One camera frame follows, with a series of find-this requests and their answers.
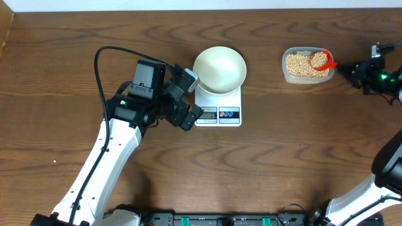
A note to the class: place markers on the clear plastic soybean container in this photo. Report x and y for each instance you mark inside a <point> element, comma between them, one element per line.
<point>307,51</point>

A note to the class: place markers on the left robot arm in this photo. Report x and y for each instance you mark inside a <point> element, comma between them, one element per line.
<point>154,94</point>

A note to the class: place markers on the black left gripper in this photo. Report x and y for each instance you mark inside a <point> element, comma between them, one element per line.
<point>176,118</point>

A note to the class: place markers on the white ceramic bowl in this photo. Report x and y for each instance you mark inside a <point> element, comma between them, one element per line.
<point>221,70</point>

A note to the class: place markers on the cardboard box edge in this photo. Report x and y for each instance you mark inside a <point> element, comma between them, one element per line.
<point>6,19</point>

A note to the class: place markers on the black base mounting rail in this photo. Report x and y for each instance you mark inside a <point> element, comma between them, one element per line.
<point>169,219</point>

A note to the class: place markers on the white digital kitchen scale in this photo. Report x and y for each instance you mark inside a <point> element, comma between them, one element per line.
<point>220,110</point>

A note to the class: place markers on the soybeans in container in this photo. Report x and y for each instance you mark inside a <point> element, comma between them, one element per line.
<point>298,65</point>

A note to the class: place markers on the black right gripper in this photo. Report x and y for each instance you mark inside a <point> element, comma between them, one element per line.
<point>359,77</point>

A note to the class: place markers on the red plastic measuring scoop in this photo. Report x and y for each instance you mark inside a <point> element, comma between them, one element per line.
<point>322,60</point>

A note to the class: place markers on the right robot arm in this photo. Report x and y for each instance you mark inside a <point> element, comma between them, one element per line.
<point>382,188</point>

